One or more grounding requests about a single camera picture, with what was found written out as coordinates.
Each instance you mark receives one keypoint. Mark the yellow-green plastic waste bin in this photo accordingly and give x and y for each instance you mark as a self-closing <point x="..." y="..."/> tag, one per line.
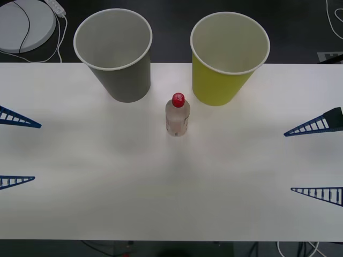
<point x="214" y="85"/>

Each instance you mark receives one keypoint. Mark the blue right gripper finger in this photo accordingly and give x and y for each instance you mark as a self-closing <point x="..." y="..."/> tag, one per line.
<point x="333" y="117"/>
<point x="300" y="190"/>

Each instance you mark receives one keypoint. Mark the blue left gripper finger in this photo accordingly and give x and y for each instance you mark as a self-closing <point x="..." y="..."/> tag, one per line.
<point x="31" y="124"/>
<point x="26" y="178"/>

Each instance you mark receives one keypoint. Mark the clear bottle with red cap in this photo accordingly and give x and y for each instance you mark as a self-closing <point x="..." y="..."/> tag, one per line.
<point x="177" y="120"/>

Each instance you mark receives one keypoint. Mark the white power strip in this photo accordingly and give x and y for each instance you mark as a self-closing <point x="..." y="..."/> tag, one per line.
<point x="57" y="7"/>

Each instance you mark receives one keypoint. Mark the white round floor disc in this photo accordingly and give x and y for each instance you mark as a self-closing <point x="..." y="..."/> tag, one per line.
<point x="40" y="24"/>

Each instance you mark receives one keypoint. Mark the grey plastic waste bin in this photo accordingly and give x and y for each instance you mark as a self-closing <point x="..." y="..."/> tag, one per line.
<point x="126" y="83"/>

